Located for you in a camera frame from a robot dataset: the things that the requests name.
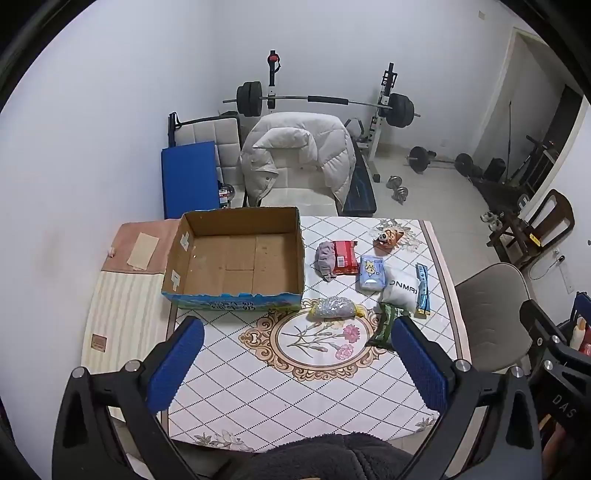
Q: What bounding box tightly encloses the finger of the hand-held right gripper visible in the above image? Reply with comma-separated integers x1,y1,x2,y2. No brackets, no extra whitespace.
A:
520,300,570,344
573,292,591,324

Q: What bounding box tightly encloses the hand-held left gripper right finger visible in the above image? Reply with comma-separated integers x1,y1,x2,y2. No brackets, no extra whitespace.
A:
392,316,543,480

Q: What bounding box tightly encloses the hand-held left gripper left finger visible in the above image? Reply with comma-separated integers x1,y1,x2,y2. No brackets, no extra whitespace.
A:
52,316,205,480

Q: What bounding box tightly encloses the green snack packet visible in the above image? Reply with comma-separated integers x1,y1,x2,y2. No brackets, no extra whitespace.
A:
367,302,413,349

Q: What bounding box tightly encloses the long blue packet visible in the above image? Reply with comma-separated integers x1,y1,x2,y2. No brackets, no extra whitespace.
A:
414,262,431,318

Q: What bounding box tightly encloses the white soft pack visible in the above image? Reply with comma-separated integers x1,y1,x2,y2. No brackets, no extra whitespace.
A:
379,265,428,317

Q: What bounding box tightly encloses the silver glitter pouch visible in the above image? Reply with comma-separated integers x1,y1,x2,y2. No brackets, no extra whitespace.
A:
308,296,360,320

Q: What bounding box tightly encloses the light blue tissue packet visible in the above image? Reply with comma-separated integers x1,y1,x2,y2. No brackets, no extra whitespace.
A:
356,255,387,292

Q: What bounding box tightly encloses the cardboard box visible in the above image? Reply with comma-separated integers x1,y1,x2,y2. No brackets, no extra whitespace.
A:
161,207,306,312

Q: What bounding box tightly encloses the orange cartoon snack bag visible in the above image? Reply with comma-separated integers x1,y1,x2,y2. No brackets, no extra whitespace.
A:
373,228,407,254

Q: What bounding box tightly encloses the red snack packet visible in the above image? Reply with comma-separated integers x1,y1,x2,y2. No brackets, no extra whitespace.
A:
331,240,358,276

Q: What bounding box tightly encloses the grey shell chair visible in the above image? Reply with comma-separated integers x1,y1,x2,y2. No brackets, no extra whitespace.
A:
455,262,534,372

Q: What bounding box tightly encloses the beige striped mat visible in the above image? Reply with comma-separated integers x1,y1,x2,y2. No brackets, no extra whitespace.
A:
81,270,178,374

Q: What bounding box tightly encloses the dark wooden chair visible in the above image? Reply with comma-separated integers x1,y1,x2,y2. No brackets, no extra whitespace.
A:
487,188,575,271

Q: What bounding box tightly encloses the dark fleece clothing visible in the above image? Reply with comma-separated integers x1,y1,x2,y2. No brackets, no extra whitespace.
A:
226,431,414,480

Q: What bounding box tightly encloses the pink cloth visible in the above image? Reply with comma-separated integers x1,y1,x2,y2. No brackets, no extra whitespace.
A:
100,219,183,274

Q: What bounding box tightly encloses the black scooter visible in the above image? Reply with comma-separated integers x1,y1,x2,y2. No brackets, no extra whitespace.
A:
508,134,559,185

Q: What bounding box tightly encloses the blue folded mat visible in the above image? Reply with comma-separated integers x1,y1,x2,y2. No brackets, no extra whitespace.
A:
161,141,221,220

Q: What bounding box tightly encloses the black weight bench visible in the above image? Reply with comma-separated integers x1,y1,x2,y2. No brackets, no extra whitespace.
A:
342,117,377,217

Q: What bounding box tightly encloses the short barbell with black plates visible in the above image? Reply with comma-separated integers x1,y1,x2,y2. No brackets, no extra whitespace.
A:
406,146,483,178

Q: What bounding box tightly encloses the white cushioned chair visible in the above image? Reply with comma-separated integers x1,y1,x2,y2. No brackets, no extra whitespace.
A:
247,166,338,217

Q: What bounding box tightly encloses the white puffer jacket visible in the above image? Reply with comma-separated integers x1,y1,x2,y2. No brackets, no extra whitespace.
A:
239,112,356,208

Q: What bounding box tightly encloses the black metal bar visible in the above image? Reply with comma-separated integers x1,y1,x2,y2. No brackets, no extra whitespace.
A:
167,112,195,148

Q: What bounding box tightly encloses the white barbell rack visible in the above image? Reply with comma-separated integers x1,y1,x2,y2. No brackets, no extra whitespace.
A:
265,50,400,183

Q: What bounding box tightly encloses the long barbell with black plates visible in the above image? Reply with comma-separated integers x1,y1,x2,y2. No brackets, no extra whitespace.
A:
223,82,422,127

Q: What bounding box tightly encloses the black cable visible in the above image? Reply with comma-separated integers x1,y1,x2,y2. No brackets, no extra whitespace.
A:
529,254,566,280

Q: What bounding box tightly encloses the white door frame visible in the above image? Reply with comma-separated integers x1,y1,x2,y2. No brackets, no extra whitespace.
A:
471,28,550,162

